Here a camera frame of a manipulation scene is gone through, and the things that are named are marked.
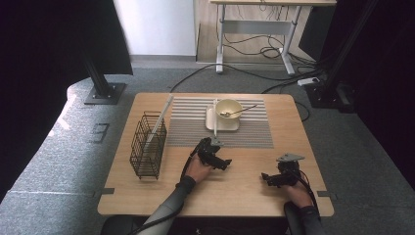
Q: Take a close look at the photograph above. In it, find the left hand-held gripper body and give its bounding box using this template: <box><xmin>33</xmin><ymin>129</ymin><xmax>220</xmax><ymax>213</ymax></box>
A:
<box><xmin>195</xmin><ymin>136</ymin><xmax>226</xmax><ymax>168</ymax></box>

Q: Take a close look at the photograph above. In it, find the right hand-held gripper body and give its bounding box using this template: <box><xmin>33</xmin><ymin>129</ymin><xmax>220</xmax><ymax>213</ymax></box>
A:
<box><xmin>269</xmin><ymin>153</ymin><xmax>306</xmax><ymax>189</ymax></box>

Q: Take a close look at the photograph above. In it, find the white chopstick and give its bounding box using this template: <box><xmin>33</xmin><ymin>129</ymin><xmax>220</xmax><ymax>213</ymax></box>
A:
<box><xmin>212</xmin><ymin>98</ymin><xmax>219</xmax><ymax>138</ymax></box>
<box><xmin>144</xmin><ymin>94</ymin><xmax>175</xmax><ymax>153</ymax></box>

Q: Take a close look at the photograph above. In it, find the black wire basket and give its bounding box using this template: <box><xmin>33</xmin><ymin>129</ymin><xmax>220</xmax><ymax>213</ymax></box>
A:
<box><xmin>129</xmin><ymin>111</ymin><xmax>168</xmax><ymax>180</ymax></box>

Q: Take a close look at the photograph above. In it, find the person's left hand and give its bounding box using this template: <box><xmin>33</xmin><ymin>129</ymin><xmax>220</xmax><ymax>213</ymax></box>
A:
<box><xmin>184</xmin><ymin>153</ymin><xmax>213</xmax><ymax>184</ymax></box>

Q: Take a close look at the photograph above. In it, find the person's right hand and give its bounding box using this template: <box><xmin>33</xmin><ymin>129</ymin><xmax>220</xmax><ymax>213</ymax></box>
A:
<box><xmin>282</xmin><ymin>182</ymin><xmax>313</xmax><ymax>209</ymax></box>

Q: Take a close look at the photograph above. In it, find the grey striped placemat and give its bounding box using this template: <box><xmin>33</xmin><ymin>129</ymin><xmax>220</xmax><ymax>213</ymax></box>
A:
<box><xmin>165</xmin><ymin>96</ymin><xmax>275</xmax><ymax>150</ymax></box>

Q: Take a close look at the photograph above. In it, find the cream square plate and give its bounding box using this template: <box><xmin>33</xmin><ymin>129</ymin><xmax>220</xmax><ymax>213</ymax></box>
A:
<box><xmin>205</xmin><ymin>104</ymin><xmax>241</xmax><ymax>132</ymax></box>

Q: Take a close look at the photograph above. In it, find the black chair armrest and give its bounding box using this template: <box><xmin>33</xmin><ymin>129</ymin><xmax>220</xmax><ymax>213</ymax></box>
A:
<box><xmin>283</xmin><ymin>201</ymin><xmax>302</xmax><ymax>235</ymax></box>

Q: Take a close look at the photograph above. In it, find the metal spoon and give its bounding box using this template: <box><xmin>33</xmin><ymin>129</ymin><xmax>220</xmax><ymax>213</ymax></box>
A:
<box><xmin>219</xmin><ymin>104</ymin><xmax>258</xmax><ymax>118</ymax></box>

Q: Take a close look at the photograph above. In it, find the cream bowl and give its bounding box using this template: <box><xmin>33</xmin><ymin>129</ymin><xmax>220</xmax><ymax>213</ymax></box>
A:
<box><xmin>214</xmin><ymin>98</ymin><xmax>244</xmax><ymax>124</ymax></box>

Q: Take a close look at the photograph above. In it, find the person's lap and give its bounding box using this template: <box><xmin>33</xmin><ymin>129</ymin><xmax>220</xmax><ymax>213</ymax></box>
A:
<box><xmin>100</xmin><ymin>214</ymin><xmax>292</xmax><ymax>235</ymax></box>

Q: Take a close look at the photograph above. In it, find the black stand with dark base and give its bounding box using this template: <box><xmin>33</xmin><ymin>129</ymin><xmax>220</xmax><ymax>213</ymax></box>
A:
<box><xmin>304</xmin><ymin>0</ymin><xmax>381</xmax><ymax>114</ymax></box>

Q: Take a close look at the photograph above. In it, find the white power strip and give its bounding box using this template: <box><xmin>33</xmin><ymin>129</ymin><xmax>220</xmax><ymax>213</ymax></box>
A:
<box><xmin>297</xmin><ymin>76</ymin><xmax>321</xmax><ymax>87</ymax></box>

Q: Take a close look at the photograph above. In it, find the black stand base left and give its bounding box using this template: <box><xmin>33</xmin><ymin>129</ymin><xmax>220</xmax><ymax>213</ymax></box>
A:
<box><xmin>81</xmin><ymin>48</ymin><xmax>127</xmax><ymax>106</ymax></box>

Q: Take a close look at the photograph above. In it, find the black curtain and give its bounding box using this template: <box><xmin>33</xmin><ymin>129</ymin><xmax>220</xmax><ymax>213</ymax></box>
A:
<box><xmin>298</xmin><ymin>0</ymin><xmax>415</xmax><ymax>180</ymax></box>
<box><xmin>0</xmin><ymin>0</ymin><xmax>134</xmax><ymax>200</ymax></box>

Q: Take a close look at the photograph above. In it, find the desk with white metal legs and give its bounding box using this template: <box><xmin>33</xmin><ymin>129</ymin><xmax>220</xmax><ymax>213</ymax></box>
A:
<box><xmin>208</xmin><ymin>0</ymin><xmax>338</xmax><ymax>76</ymax></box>

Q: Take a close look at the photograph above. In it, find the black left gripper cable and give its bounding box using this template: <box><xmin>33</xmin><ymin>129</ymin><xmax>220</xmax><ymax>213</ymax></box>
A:
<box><xmin>125</xmin><ymin>148</ymin><xmax>202</xmax><ymax>235</ymax></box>

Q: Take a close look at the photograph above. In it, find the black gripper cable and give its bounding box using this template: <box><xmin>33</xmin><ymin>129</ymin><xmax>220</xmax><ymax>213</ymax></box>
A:
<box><xmin>125</xmin><ymin>148</ymin><xmax>202</xmax><ymax>235</ymax></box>
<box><xmin>292</xmin><ymin>169</ymin><xmax>321</xmax><ymax>216</ymax></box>

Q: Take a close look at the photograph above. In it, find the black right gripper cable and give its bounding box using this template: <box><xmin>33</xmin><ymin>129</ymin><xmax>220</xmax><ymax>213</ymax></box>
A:
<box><xmin>292</xmin><ymin>169</ymin><xmax>321</xmax><ymax>216</ymax></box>

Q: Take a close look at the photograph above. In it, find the thin black floor cable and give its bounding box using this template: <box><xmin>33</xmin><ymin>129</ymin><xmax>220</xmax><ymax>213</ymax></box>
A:
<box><xmin>294</xmin><ymin>100</ymin><xmax>311</xmax><ymax>122</ymax></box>

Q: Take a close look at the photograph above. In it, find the long black floor cable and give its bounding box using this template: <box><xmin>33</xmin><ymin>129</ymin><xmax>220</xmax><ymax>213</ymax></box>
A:
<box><xmin>169</xmin><ymin>63</ymin><xmax>327</xmax><ymax>93</ymax></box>

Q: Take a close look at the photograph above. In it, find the black cable bundle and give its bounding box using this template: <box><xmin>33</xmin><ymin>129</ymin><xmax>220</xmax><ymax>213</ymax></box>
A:
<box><xmin>224</xmin><ymin>32</ymin><xmax>314</xmax><ymax>67</ymax></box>

